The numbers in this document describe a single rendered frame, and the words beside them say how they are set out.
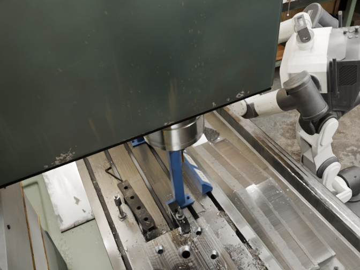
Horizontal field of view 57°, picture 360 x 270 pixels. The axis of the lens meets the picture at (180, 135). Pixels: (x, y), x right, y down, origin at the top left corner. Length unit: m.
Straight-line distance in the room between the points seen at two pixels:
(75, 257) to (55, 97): 1.18
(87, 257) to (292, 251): 0.88
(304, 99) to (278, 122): 1.96
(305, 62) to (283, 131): 1.81
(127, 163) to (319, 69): 0.89
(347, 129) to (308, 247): 1.90
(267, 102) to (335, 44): 0.32
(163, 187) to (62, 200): 0.59
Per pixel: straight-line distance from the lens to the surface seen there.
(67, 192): 1.80
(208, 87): 0.66
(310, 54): 1.38
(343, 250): 1.60
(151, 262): 1.13
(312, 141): 1.75
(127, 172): 1.51
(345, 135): 3.20
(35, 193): 2.05
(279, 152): 1.72
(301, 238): 1.54
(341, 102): 1.48
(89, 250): 1.66
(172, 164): 1.16
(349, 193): 2.28
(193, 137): 0.79
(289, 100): 1.27
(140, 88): 0.60
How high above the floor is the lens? 1.97
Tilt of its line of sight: 40 degrees down
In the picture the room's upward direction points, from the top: 6 degrees counter-clockwise
